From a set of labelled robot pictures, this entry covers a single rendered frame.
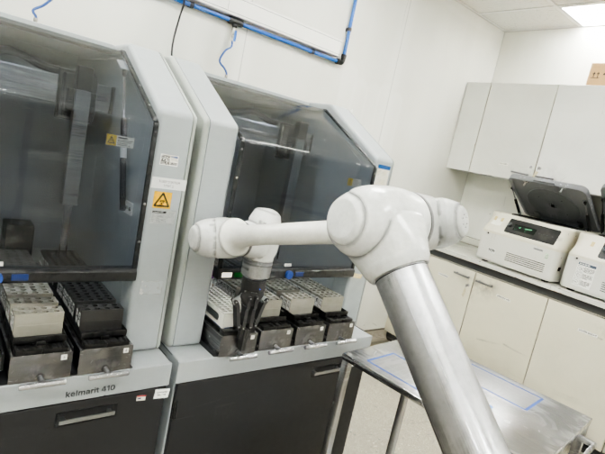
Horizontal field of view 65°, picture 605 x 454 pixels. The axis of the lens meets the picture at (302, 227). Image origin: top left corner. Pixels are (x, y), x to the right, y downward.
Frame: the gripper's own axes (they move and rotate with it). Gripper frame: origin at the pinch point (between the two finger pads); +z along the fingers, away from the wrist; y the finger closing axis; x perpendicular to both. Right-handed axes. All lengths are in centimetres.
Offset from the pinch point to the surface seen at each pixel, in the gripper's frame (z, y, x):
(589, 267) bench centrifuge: -27, -230, 12
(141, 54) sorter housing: -79, 30, -39
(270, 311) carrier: -4.1, -16.4, -9.7
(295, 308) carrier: -4.4, -27.8, -9.8
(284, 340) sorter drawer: 3.5, -19.1, -2.2
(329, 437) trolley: 25.9, -24.6, 22.6
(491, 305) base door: 17, -229, -39
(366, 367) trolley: -2.0, -25.2, 29.7
